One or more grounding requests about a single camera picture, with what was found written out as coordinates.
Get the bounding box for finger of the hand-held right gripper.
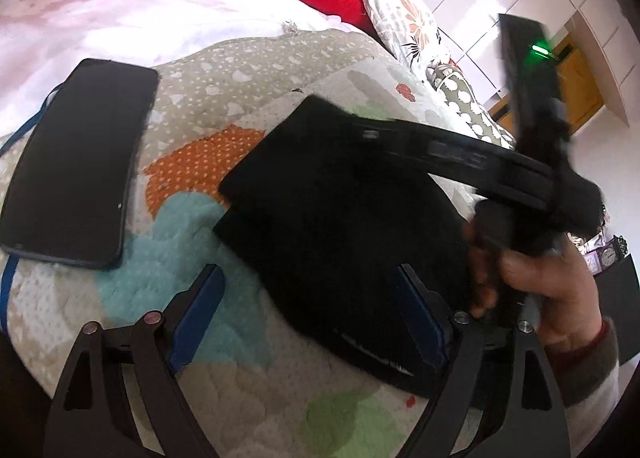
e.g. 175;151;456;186
295;95;432;167

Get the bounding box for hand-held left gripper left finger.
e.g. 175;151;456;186
44;263;226;458

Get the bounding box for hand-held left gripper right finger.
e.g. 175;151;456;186
397;263;573;458

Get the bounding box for black pants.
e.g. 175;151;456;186
212;95;481;399

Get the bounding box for person's right forearm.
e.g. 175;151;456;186
542;318;628;458

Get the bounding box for person's right hand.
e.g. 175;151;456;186
461;217;605;346

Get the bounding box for patchwork patterned quilt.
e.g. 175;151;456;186
0;28;506;458

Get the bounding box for green dotted pillow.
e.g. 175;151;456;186
425;60;517;149

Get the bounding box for wooden door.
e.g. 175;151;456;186
487;32;606;135

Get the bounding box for small clock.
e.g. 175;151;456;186
582;234;629;273

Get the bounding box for floral pillow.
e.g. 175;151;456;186
334;0;453;69

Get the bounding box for black smartphone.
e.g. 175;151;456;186
0;58;161;271

